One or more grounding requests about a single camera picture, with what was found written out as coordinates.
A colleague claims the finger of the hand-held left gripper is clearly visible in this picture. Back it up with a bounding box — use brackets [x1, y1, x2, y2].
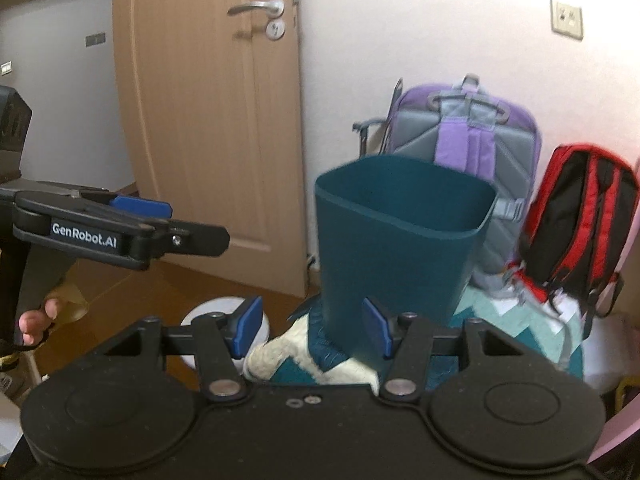
[144, 219, 231, 262]
[65, 187, 172, 221]

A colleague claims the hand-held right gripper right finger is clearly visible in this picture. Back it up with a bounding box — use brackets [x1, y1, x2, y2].
[362, 297, 526, 403]

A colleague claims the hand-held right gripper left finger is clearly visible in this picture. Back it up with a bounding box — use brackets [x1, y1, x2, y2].
[99, 296, 264, 403]

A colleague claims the dark teal plastic bin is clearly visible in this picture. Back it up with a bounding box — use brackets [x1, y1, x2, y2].
[314, 155, 498, 368]

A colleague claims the person's left hand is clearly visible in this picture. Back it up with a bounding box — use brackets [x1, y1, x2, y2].
[19, 297, 63, 348]

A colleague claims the round stool with pig print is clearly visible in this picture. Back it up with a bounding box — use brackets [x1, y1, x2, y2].
[180, 296, 273, 361]

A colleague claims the teal cream zigzag quilt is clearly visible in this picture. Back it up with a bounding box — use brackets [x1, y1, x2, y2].
[244, 290, 586, 391]

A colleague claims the wooden door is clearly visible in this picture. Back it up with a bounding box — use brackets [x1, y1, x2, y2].
[114, 0, 321, 297]

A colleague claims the purple grey backpack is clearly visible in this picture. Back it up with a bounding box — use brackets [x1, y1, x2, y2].
[387, 74, 543, 293]

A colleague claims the red black backpack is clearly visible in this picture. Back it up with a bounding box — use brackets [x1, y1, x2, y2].
[502, 143, 640, 331]

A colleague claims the white paper bag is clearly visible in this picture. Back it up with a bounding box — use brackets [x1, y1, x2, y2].
[582, 310, 626, 393]

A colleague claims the pink desk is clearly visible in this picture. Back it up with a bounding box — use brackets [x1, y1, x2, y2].
[590, 150, 640, 466]

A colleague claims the silver door handle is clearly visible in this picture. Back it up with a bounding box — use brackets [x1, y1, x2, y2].
[227, 0, 286, 17]

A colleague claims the beige wall outlet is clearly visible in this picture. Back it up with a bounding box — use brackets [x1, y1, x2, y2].
[550, 0, 584, 40]

